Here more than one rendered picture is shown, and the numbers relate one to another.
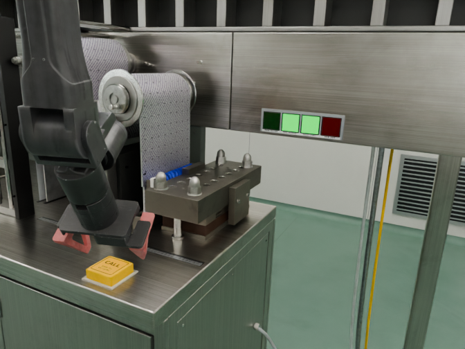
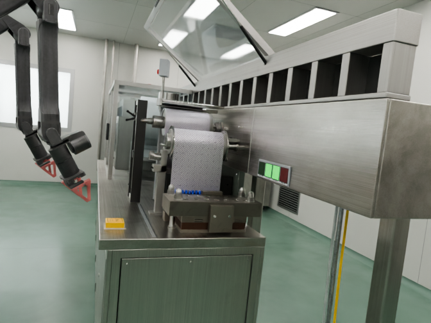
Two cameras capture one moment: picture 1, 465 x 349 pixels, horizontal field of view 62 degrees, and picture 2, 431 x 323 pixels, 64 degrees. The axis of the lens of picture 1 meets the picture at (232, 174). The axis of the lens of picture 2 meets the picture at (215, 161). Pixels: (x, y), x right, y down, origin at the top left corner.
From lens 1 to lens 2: 0.97 m
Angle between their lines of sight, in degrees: 45
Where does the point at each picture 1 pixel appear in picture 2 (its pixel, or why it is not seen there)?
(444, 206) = (381, 272)
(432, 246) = (372, 314)
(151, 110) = (183, 149)
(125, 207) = (79, 172)
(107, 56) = (194, 121)
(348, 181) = not seen: outside the picture
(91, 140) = (49, 134)
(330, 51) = (288, 118)
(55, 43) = (41, 99)
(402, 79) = (318, 139)
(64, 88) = (41, 114)
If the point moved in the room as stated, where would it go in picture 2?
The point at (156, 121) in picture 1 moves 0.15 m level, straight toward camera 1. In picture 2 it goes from (186, 157) to (163, 157)
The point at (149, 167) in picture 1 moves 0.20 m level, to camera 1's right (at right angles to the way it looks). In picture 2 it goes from (176, 183) to (207, 192)
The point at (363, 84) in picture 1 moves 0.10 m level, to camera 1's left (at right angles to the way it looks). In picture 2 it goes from (301, 142) to (276, 140)
